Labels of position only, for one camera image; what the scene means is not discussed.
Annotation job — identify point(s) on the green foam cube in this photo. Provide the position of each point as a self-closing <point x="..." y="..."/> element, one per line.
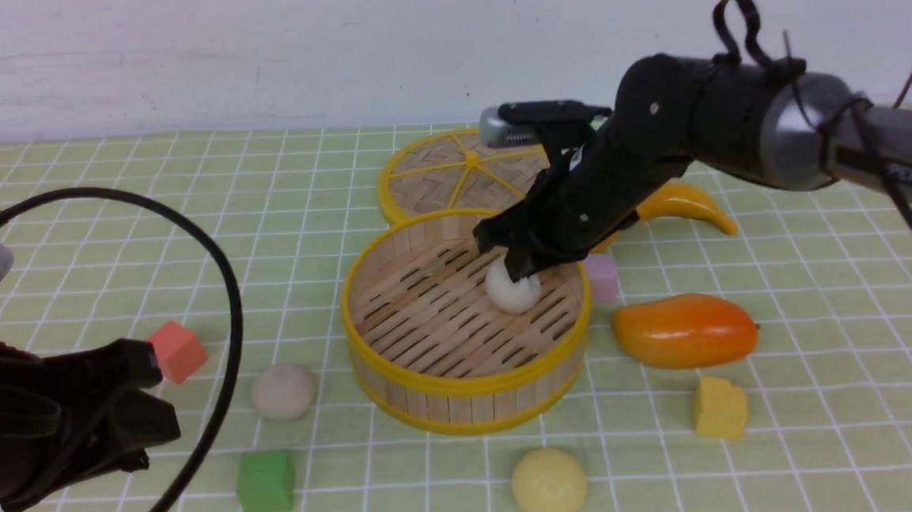
<point x="266" y="481"/>

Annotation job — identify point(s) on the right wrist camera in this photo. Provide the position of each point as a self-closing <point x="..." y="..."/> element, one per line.
<point x="566" y="123"/>

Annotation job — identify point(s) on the yellow foam cube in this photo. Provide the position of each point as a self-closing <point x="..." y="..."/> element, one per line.
<point x="721" y="409"/>

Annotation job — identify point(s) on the red foam cube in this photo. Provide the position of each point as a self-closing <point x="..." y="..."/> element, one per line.
<point x="179" y="351"/>

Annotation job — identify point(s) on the white bun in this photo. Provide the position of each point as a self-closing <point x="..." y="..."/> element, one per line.
<point x="511" y="297"/>

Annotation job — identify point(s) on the bamboo steamer tray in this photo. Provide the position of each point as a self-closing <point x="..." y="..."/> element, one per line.
<point x="430" y="349"/>

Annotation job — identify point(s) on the green checkered tablecloth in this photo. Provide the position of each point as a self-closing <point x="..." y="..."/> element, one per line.
<point x="828" y="276"/>

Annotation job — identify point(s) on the orange toy mango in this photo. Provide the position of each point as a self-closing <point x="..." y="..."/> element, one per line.
<point x="690" y="331"/>

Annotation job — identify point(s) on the yellow bun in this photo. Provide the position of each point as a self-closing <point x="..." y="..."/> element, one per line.
<point x="549" y="480"/>

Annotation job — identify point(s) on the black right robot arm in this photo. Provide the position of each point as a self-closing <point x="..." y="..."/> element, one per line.
<point x="775" y="125"/>

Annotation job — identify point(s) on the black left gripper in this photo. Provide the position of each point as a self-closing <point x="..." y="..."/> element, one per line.
<point x="56" y="426"/>

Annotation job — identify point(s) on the pink foam cube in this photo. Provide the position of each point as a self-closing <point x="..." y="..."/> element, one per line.
<point x="603" y="278"/>

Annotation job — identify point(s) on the yellow toy banana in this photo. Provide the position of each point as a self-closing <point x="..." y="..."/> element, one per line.
<point x="674" y="199"/>

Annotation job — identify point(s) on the bamboo steamer lid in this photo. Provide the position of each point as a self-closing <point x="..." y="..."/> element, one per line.
<point x="454" y="170"/>

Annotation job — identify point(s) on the pale beige bun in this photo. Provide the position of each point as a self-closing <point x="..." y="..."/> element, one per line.
<point x="284" y="392"/>

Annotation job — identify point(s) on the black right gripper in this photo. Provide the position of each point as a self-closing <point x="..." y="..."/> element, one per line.
<point x="573" y="205"/>

